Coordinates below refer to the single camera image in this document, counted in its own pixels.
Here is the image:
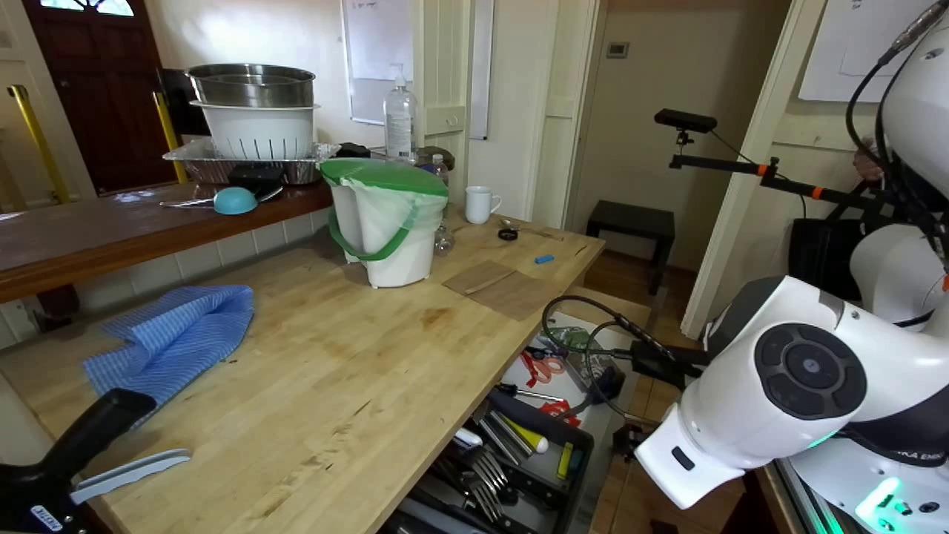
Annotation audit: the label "yellow-handled peeler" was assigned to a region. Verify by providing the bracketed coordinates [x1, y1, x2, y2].
[502, 411, 551, 456]

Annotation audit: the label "clear plastic water bottle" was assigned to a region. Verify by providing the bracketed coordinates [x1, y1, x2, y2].
[382, 73, 419, 164]

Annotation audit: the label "grey cutlery tray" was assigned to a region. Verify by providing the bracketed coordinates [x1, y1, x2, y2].
[394, 388, 595, 534]

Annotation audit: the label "white bin green lid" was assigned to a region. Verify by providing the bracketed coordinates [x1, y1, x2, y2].
[318, 156, 453, 290]

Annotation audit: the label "silver fork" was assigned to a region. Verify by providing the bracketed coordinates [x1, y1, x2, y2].
[462, 447, 512, 521]

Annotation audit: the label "black camera on tripod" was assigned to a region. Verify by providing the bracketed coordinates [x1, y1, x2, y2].
[649, 103, 893, 217]

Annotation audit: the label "white wall papers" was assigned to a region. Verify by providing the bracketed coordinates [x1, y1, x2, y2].
[337, 0, 419, 126]

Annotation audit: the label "white dish rack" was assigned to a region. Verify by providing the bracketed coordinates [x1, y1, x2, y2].
[189, 101, 321, 164]

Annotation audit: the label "brown paper mat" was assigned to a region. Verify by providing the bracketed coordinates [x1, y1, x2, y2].
[438, 258, 525, 299]
[472, 270, 558, 322]

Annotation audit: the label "dark wooden door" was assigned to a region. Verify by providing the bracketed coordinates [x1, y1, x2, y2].
[20, 0, 181, 196]

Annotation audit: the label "steel-front kitchen drawer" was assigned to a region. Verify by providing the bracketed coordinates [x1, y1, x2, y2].
[380, 334, 635, 534]

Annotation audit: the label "black floor cable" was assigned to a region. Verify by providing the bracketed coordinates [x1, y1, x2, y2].
[539, 293, 693, 365]

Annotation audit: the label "dish drying rack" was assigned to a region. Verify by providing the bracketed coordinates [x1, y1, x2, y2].
[161, 135, 336, 189]

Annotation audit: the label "white wall board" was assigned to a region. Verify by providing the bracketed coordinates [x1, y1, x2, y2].
[797, 0, 936, 106]

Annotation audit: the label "blue cloth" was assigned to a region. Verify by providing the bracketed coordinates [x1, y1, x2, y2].
[81, 281, 257, 407]

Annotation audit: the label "red foil packet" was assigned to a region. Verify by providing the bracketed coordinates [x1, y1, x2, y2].
[539, 396, 588, 429]

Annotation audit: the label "black stool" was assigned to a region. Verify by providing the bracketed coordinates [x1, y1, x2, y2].
[585, 199, 678, 293]

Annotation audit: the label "dark wooden side counter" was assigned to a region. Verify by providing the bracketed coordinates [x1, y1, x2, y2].
[0, 181, 336, 306]

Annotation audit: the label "blue bowl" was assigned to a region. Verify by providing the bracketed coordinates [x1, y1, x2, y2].
[210, 183, 262, 218]

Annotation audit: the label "steel pot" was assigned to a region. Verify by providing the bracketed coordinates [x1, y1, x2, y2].
[186, 58, 318, 109]

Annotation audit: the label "yellow stick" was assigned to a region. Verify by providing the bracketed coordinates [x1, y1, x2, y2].
[147, 88, 189, 186]

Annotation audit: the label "white mug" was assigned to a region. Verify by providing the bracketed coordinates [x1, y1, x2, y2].
[462, 183, 503, 227]

